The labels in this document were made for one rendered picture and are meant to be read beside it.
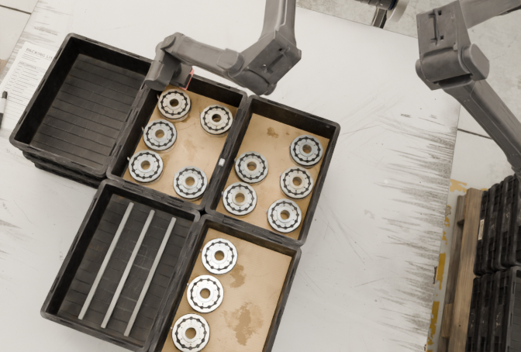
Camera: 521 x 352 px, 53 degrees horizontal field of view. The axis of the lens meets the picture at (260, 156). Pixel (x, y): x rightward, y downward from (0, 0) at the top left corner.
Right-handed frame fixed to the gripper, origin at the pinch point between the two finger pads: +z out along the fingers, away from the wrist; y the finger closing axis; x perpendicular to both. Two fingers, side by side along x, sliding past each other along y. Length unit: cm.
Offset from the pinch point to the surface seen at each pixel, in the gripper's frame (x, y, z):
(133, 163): -25.4, -4.3, 8.9
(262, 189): -18.0, 34.4, 14.1
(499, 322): -23, 130, 61
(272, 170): -11.0, 35.1, 14.4
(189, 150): -14.4, 8.7, 12.9
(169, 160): -19.8, 4.3, 12.4
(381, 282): -30, 79, 29
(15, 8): 48, -126, 92
